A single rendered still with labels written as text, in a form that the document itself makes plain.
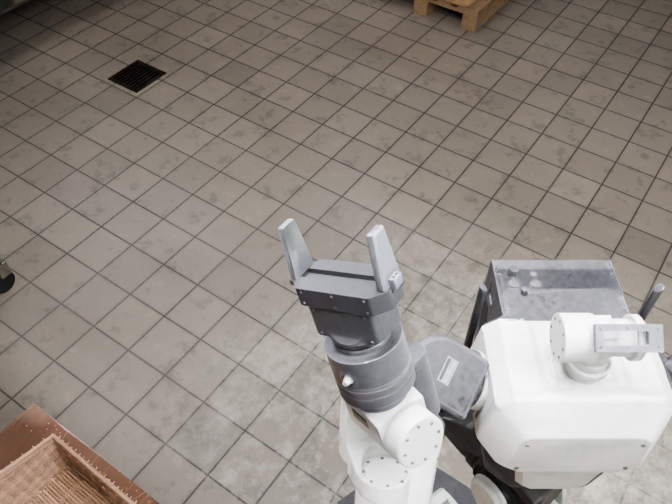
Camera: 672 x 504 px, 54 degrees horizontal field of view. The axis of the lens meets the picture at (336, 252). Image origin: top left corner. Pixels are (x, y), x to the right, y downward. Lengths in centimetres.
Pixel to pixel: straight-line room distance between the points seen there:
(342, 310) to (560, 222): 262
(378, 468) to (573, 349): 29
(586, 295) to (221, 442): 166
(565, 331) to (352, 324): 34
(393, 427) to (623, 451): 43
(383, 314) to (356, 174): 266
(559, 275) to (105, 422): 189
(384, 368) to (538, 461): 43
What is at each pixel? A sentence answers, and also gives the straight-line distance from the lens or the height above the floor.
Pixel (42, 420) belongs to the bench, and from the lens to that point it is 199.
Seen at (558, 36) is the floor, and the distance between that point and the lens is 456.
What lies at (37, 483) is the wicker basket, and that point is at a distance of 186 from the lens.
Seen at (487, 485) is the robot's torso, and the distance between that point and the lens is 133.
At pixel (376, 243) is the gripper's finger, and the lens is 61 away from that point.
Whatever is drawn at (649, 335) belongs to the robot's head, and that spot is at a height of 151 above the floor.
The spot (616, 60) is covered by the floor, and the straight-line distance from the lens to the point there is 444.
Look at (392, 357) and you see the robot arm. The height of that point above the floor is 163.
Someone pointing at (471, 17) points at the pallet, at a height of 9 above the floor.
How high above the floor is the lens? 221
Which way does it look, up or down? 49 degrees down
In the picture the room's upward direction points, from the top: straight up
